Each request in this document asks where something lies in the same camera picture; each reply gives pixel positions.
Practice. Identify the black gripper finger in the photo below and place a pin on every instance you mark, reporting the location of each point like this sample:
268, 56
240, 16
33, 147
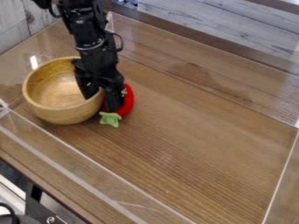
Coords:
88, 86
113, 97

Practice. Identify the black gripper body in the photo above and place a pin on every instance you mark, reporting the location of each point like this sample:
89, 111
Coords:
97, 58

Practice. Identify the red plush tomato green stem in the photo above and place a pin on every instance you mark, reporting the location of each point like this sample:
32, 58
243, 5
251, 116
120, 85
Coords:
112, 118

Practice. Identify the wooden bowl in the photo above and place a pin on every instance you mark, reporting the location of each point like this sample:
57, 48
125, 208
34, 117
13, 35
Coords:
52, 93

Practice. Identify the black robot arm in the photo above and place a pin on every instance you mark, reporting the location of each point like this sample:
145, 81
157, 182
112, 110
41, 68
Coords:
82, 18

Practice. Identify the clear acrylic corner bracket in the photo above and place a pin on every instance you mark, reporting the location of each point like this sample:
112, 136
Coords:
109, 24

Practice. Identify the clear acrylic tray wall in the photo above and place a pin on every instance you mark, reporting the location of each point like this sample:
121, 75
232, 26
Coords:
98, 196

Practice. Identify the black table leg bracket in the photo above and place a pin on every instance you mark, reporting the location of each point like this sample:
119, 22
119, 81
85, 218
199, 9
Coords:
53, 213

